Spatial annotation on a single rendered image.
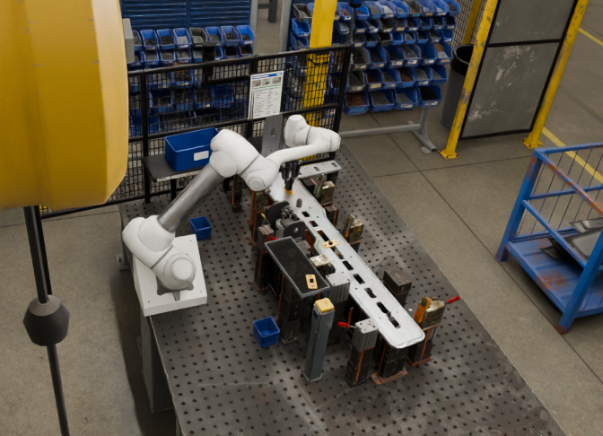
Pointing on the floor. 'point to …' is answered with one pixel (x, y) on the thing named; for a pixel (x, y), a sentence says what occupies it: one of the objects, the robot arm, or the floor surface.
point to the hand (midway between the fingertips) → (289, 183)
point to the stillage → (559, 245)
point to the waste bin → (458, 67)
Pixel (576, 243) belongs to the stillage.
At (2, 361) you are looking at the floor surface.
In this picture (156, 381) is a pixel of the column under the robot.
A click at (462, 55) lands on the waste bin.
